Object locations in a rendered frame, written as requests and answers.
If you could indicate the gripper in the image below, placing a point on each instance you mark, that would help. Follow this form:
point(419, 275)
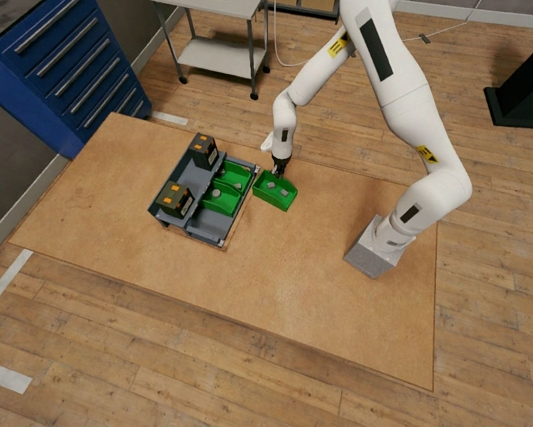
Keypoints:
point(279, 166)

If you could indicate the green bin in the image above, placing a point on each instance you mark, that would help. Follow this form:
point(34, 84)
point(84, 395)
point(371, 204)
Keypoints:
point(227, 204)
point(273, 196)
point(234, 174)

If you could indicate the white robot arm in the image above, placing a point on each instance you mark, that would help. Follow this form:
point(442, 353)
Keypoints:
point(408, 108)

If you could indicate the grey shelf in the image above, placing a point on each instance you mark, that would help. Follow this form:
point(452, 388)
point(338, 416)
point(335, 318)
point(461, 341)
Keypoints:
point(200, 223)

